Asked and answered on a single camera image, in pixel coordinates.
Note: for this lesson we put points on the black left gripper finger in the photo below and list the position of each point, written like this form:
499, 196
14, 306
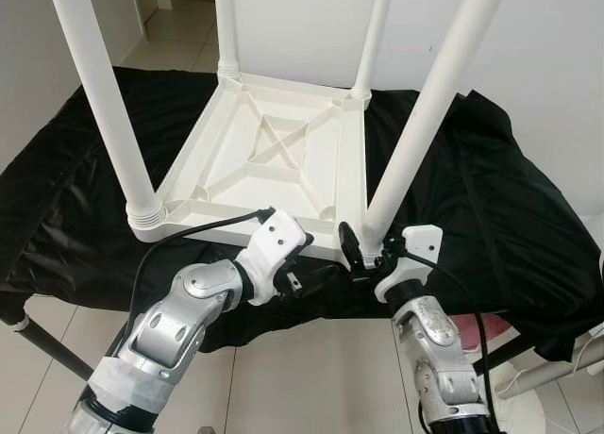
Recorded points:
308, 240

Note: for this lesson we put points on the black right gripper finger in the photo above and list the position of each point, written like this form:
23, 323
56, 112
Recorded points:
349, 245

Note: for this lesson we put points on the white plastic table top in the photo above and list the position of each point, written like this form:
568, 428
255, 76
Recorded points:
274, 160

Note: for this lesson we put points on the white plastic table leg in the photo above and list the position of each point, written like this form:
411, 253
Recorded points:
104, 94
434, 94
226, 28
373, 38

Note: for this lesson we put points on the pink round stool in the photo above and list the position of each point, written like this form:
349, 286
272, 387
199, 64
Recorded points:
483, 328

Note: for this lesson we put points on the black table cloth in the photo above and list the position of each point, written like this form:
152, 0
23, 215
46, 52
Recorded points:
510, 217

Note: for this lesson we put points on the black metal table leg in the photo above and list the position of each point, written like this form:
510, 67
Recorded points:
505, 354
52, 347

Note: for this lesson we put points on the grey robot foot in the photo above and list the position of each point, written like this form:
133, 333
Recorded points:
207, 429

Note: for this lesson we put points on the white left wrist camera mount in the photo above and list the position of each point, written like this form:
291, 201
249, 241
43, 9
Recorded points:
274, 245

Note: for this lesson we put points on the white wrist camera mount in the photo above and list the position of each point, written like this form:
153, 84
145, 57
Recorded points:
274, 245
415, 250

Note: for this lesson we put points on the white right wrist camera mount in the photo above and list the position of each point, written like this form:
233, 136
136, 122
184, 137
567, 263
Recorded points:
415, 250

